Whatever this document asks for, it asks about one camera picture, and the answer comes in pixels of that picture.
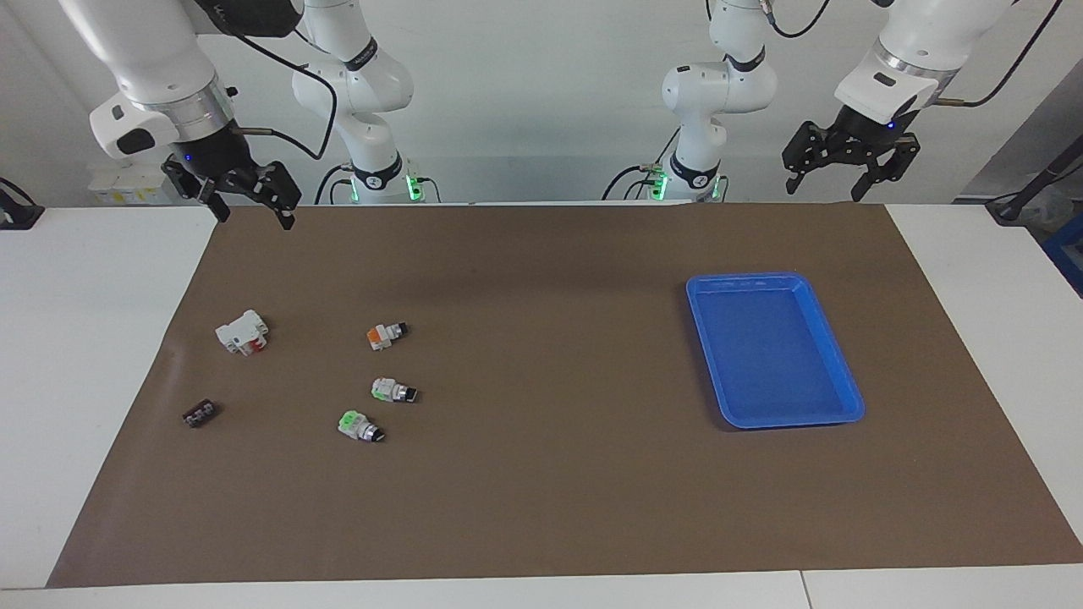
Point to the brown table mat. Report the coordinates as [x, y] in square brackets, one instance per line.
[541, 474]

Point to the black terminal block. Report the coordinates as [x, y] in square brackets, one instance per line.
[200, 414]

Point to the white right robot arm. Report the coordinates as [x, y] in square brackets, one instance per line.
[152, 51]

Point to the white and red circuit breaker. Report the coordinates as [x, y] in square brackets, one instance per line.
[241, 331]

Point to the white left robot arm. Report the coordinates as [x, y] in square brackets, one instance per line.
[719, 85]

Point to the orange and white switch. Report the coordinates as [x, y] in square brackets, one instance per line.
[385, 335]

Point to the blue plastic tray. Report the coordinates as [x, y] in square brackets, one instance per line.
[774, 355]

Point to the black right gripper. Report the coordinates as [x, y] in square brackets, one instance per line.
[211, 156]

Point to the black stand foot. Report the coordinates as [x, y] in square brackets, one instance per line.
[15, 211]

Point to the blue box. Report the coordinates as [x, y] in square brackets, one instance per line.
[1068, 254]

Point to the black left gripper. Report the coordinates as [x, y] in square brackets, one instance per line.
[867, 135]

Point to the white wall box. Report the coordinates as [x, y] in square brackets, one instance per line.
[118, 191]

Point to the black tripod leg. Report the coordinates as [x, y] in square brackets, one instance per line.
[1036, 182]

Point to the green and white switch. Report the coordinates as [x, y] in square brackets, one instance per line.
[355, 425]

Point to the white switch with small tabs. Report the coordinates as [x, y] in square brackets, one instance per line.
[391, 390]

